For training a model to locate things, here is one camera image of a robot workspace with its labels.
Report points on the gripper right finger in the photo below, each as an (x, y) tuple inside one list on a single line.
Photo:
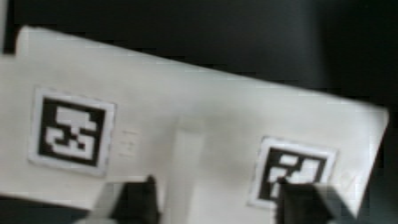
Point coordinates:
[(301, 208)]

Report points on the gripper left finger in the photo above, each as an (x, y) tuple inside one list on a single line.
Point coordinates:
[(134, 205)]

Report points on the white cabinet door panel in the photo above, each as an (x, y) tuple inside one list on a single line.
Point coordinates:
[(118, 118)]

